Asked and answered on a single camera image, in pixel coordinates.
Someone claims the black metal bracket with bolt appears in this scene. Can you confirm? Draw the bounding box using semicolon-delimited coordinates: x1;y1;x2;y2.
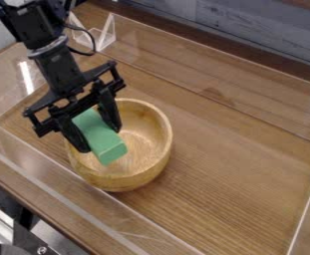
13;220;63;255

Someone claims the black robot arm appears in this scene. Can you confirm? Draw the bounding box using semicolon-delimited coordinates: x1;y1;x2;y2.
0;0;126;152

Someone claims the clear acrylic tray enclosure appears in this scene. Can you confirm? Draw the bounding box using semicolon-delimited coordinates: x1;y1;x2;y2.
0;7;310;255

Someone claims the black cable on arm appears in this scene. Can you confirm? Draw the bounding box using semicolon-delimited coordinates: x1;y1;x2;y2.
63;22;100;58

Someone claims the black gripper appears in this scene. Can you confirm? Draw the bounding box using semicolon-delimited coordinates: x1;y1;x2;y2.
23;43;126;153

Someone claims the clear acrylic corner bracket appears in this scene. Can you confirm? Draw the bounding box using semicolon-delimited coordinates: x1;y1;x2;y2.
73;14;117;52

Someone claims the green rectangular block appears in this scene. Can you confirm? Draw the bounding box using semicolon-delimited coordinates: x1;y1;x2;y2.
74;109;129;165

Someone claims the brown wooden bowl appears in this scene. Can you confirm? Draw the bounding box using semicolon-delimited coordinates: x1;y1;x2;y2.
66;98;173;192

